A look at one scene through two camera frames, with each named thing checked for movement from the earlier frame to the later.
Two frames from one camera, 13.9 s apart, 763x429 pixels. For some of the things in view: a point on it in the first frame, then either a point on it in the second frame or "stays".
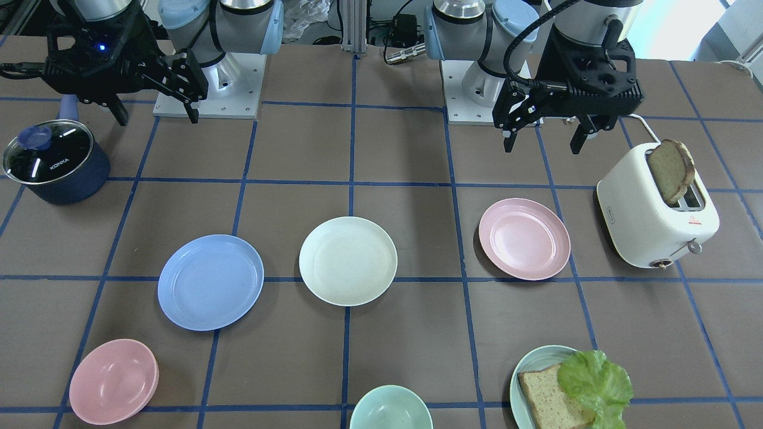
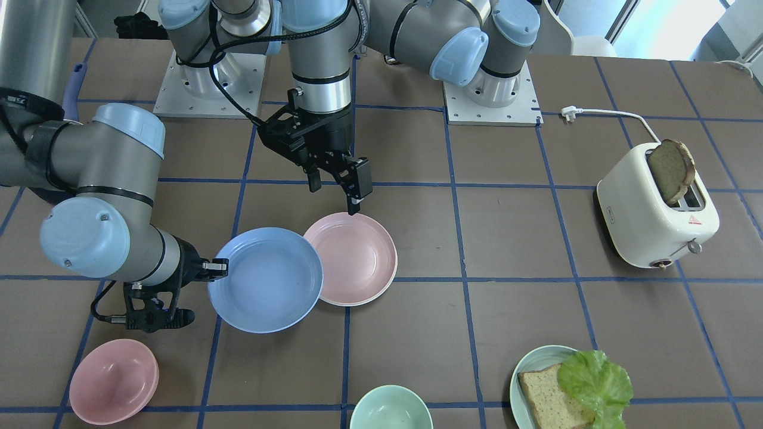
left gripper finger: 588,126 to 353,208
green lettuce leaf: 604,387 stays
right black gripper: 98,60 to 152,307
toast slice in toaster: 673,168 stays
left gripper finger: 509,136 to 315,180
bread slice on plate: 554,407 stays
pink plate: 525,239 to 359,256
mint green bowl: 391,407 stays
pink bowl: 112,381 stays
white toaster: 642,228 stays
